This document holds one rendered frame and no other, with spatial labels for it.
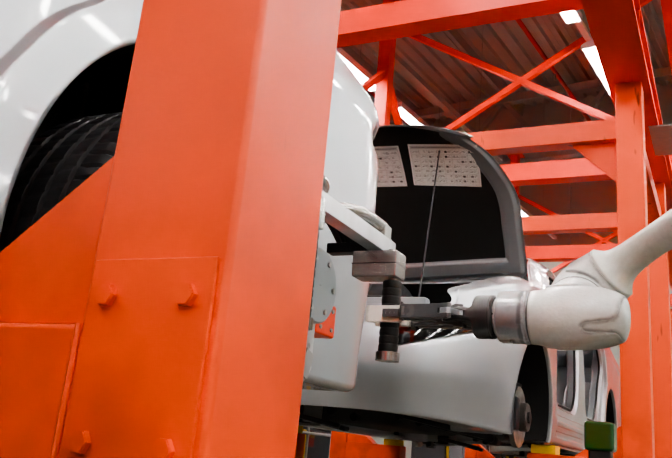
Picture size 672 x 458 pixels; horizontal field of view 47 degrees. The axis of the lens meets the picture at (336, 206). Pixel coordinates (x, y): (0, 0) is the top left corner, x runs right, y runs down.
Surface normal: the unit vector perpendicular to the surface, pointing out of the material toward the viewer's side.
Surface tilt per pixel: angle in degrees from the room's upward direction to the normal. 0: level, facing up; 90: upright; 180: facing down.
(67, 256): 90
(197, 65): 90
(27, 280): 90
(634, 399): 90
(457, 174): 141
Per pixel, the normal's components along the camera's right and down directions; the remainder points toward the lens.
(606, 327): -0.21, 0.17
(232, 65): -0.43, -0.31
